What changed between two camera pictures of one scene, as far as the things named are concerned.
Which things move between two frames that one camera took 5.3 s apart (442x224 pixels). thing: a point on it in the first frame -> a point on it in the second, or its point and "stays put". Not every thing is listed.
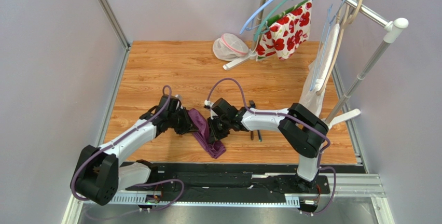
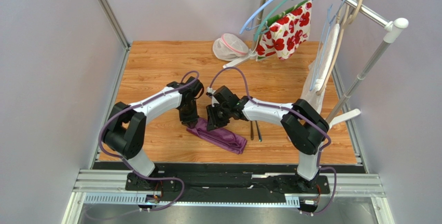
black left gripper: [187, 127] -> [186, 120]
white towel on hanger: [312, 97] stays put
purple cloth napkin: [214, 149] -> [225, 137]
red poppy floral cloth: [286, 32] stays put
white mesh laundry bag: [230, 46] stays put
